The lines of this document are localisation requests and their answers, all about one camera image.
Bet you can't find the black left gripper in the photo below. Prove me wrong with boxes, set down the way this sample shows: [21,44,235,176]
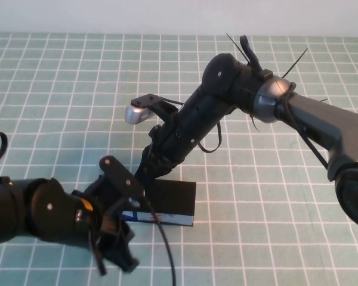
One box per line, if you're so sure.
[71,175,140,273]

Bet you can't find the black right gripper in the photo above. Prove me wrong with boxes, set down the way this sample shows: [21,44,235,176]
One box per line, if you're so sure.
[133,106,216,188]

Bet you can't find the black glasses case printed sides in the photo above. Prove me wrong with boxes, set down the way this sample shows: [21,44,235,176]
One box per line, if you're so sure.
[119,178,197,228]

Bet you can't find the black thin strap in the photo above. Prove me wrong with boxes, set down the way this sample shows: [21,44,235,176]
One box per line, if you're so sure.
[88,220,109,276]

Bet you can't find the black left camera cable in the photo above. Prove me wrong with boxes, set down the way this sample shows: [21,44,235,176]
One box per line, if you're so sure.
[141,192,177,286]

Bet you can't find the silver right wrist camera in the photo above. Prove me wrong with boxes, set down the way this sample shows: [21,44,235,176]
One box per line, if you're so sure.
[124,94,184,125]

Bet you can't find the black cable tie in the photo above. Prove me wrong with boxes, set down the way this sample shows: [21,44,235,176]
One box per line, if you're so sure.
[226,32,251,65]
[282,48,308,80]

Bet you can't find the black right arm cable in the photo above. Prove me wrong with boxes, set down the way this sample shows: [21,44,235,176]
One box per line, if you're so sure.
[274,82,329,171]

